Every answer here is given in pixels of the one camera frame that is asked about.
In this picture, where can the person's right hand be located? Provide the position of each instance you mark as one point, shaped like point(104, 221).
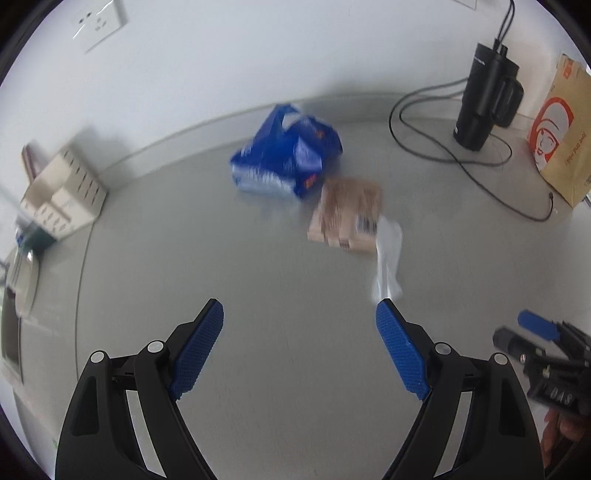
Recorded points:
point(559, 426)

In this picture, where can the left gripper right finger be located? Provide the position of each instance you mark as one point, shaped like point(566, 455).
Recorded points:
point(500, 439)

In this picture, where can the brown paper bag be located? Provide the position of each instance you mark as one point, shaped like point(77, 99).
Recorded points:
point(559, 139)

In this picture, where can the white wall socket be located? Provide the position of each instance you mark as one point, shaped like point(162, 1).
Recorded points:
point(96, 21)

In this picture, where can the beige cardboard organizer box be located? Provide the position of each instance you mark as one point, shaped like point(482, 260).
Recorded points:
point(65, 196)

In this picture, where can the white paper strip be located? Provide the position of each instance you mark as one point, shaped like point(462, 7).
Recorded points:
point(389, 242)

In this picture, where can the dark green sponge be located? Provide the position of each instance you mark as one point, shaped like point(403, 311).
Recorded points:
point(36, 240)

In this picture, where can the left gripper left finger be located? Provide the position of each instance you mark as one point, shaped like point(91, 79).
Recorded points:
point(97, 439)

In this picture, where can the black insulated tumbler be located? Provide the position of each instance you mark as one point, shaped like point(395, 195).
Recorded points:
point(491, 98)

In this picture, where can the blue plastic snack bag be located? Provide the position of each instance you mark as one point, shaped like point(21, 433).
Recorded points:
point(288, 156)

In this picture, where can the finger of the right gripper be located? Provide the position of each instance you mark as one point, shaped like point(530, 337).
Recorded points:
point(538, 325)

